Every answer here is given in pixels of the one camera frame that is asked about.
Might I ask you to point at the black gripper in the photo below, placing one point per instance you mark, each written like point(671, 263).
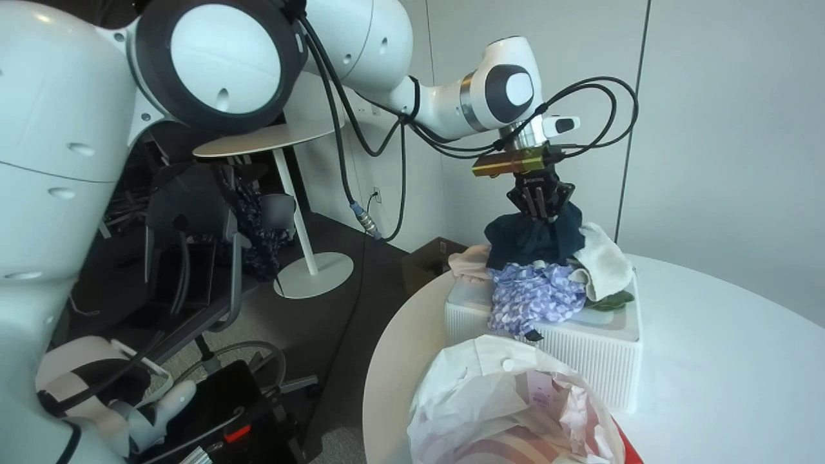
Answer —
point(538, 181)

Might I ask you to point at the dark navy clothing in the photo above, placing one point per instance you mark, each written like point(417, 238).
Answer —
point(532, 241)

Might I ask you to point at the purple checkered cloth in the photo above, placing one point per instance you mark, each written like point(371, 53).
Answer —
point(532, 297)

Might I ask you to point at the white terry towel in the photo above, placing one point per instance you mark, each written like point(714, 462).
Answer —
point(607, 265)

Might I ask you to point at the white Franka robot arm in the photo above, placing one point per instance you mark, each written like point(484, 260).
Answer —
point(77, 171)

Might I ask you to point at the white red-striped plastic bag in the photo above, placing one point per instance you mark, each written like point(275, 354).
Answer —
point(498, 403)

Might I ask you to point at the white plastic box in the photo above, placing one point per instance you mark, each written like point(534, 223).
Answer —
point(592, 350)

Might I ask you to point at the white round side table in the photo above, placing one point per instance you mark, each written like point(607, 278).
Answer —
point(291, 142)

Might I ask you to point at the dark floral hanging cloth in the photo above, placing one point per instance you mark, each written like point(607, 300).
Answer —
point(261, 223)

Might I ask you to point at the black electronics box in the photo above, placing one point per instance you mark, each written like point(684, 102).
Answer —
point(220, 420)

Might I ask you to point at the brass-coloured wrist camera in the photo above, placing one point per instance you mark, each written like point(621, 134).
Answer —
point(515, 160)

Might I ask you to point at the black chair frame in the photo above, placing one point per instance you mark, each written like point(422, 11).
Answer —
point(170, 259)

